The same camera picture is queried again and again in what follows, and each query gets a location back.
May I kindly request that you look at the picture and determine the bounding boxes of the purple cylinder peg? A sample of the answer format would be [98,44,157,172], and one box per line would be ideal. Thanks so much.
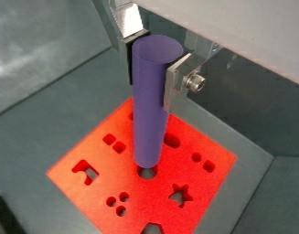
[133,35,184,168]

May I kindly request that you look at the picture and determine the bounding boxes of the red foam shape-sorter block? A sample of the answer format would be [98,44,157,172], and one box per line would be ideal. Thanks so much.
[47,101,236,234]

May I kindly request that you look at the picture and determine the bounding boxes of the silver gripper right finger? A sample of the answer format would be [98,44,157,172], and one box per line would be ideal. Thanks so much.
[165,30,224,113]

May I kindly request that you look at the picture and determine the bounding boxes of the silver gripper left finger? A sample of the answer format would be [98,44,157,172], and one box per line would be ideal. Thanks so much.
[109,0,150,83]

